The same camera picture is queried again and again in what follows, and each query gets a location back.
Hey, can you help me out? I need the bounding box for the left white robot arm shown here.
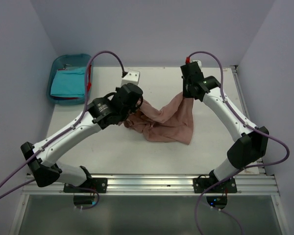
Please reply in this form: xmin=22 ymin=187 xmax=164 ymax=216
xmin=21 ymin=83 xmax=143 ymax=192

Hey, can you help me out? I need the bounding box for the teal plastic bin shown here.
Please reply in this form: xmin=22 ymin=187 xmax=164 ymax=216
xmin=47 ymin=53 xmax=93 ymax=106

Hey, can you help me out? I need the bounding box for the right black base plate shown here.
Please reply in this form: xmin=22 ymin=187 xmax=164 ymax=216
xmin=193 ymin=175 xmax=238 ymax=193

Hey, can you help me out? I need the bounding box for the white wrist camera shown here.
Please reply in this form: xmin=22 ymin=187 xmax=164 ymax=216
xmin=185 ymin=56 xmax=202 ymax=69
xmin=121 ymin=70 xmax=140 ymax=86

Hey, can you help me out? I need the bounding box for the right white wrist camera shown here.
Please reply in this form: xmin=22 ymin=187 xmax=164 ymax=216
xmin=185 ymin=56 xmax=202 ymax=69

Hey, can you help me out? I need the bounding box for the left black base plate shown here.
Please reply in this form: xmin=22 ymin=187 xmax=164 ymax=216
xmin=63 ymin=178 xmax=108 ymax=193

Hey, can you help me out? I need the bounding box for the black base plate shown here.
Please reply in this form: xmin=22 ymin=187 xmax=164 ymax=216
xmin=193 ymin=175 xmax=238 ymax=193
xmin=63 ymin=178 xmax=108 ymax=193

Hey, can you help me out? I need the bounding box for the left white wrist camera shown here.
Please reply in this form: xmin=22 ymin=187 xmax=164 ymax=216
xmin=121 ymin=70 xmax=140 ymax=86

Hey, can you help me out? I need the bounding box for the pink t shirt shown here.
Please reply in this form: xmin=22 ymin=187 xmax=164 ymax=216
xmin=123 ymin=93 xmax=194 ymax=145

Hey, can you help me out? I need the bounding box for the aluminium rail frame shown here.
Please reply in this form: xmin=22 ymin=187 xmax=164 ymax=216
xmin=21 ymin=174 xmax=280 ymax=196

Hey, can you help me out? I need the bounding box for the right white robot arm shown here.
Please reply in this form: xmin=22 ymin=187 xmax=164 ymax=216
xmin=180 ymin=62 xmax=269 ymax=192

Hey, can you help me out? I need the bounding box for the turquoise folded t shirt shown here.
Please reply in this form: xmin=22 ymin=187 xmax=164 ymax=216
xmin=50 ymin=67 xmax=87 ymax=97

